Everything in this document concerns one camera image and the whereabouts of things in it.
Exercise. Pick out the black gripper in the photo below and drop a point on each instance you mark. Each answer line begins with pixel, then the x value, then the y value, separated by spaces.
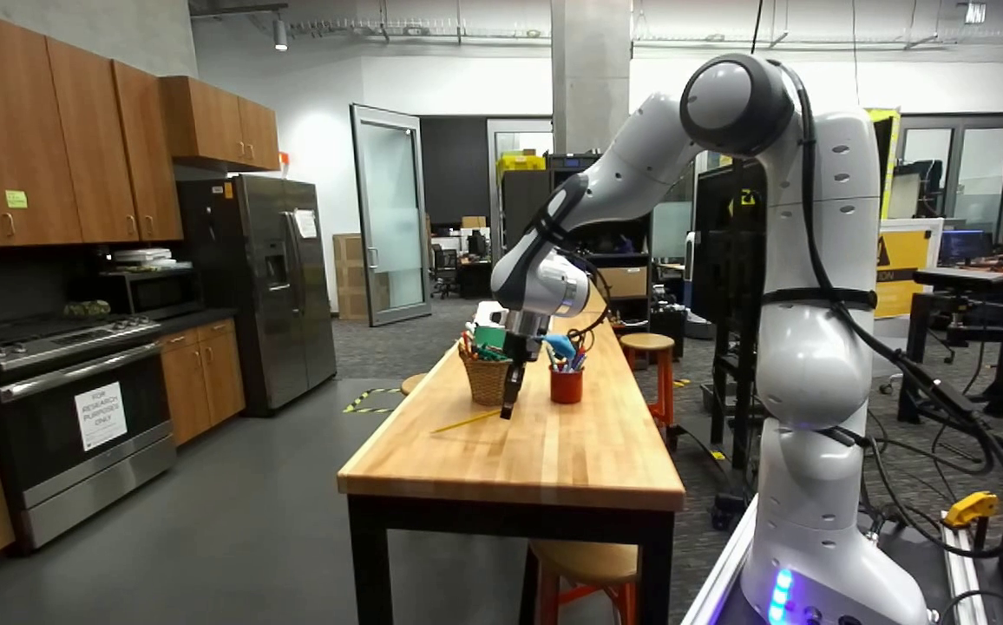
pixel 525 335

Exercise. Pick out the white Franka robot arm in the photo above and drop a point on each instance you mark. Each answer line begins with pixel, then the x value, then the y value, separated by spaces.
pixel 800 368

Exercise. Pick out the wicker basket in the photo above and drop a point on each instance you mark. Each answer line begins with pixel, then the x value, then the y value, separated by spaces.
pixel 481 383

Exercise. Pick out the green card box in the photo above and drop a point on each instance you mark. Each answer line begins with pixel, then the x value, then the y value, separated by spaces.
pixel 487 341

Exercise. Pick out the white paper stack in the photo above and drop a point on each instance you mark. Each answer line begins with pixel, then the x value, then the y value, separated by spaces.
pixel 487 314

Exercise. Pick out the wooden table with black legs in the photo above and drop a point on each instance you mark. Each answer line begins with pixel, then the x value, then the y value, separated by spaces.
pixel 545 461

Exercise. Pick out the scissors in mug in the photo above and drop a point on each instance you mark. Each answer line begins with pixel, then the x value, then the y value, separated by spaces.
pixel 586 341

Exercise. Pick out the round wooden stool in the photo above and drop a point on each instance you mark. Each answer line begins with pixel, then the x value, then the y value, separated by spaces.
pixel 586 562
pixel 648 341

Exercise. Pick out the cardboard boxes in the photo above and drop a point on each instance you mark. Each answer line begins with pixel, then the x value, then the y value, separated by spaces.
pixel 347 277

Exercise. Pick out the glass door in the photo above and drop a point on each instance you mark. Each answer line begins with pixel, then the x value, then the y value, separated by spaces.
pixel 389 214

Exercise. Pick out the black equipment rack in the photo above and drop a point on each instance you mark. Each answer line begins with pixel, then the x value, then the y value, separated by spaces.
pixel 722 254

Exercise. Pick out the white paper on refrigerator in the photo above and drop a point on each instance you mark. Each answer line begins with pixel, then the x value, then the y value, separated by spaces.
pixel 304 224

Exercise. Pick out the stainless steel refrigerator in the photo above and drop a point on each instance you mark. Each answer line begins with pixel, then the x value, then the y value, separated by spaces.
pixel 251 288

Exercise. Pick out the narrow wooden base cabinet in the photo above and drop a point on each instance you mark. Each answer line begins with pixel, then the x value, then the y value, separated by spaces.
pixel 203 383

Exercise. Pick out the concrete pillar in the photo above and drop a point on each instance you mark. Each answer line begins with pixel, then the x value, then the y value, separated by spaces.
pixel 587 69

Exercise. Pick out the stainless steel microwave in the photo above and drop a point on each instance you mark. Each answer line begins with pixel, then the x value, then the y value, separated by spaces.
pixel 146 288

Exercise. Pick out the white dishes on microwave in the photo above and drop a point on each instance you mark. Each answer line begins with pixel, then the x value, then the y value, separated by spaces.
pixel 140 254

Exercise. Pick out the wooden cabinets above refrigerator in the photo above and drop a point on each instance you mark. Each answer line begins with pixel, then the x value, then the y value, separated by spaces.
pixel 215 121

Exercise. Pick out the white notice on oven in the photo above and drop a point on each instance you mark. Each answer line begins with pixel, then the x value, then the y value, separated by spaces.
pixel 102 416

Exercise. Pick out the yellow machine cabinet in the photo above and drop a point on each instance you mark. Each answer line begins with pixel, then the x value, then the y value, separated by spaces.
pixel 911 273

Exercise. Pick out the black steel oven range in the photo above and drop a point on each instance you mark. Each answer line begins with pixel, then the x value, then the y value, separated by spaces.
pixel 72 427

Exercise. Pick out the yellow clamp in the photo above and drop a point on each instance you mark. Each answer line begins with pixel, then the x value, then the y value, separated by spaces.
pixel 971 507

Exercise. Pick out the black workbench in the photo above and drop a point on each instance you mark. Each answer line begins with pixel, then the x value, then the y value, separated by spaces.
pixel 988 314

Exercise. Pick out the green sticky note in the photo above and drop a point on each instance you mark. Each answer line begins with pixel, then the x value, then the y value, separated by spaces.
pixel 16 199

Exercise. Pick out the aluminium cart rail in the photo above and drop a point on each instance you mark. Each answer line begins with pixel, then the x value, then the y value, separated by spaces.
pixel 962 577
pixel 715 568

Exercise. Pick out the long wooden wall cabinets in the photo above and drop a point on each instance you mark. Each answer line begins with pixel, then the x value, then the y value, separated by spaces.
pixel 50 141

